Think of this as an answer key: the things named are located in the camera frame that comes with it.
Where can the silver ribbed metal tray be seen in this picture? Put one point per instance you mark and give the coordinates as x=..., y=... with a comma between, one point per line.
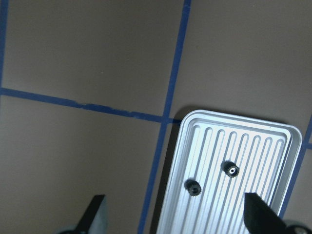
x=266, y=153

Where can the black bearing gear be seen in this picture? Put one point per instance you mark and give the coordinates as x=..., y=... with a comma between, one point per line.
x=192, y=187
x=230, y=169

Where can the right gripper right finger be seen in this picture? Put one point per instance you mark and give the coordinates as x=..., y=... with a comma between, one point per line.
x=259, y=218

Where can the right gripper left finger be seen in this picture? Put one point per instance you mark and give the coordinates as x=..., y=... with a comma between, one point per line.
x=95, y=218

